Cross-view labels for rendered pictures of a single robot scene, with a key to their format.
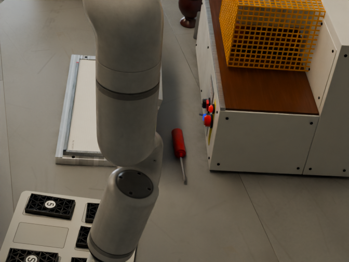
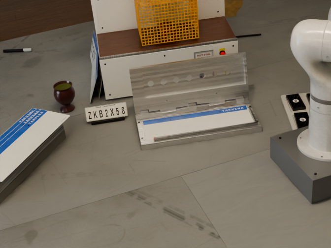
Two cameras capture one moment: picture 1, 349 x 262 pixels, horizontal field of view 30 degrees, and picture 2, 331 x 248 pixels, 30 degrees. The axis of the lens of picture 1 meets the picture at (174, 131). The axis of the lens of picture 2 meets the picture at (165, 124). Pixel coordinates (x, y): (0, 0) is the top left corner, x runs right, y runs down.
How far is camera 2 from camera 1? 255 cm
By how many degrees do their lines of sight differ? 68
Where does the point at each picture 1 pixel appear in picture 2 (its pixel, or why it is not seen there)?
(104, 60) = not seen: outside the picture
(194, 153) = not seen: hidden behind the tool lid
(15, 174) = not seen: hidden behind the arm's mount
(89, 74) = (164, 133)
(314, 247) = (276, 50)
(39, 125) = (227, 146)
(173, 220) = (283, 87)
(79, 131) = (231, 123)
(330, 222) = (255, 47)
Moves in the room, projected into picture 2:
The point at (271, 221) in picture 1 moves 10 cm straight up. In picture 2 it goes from (265, 61) to (265, 41)
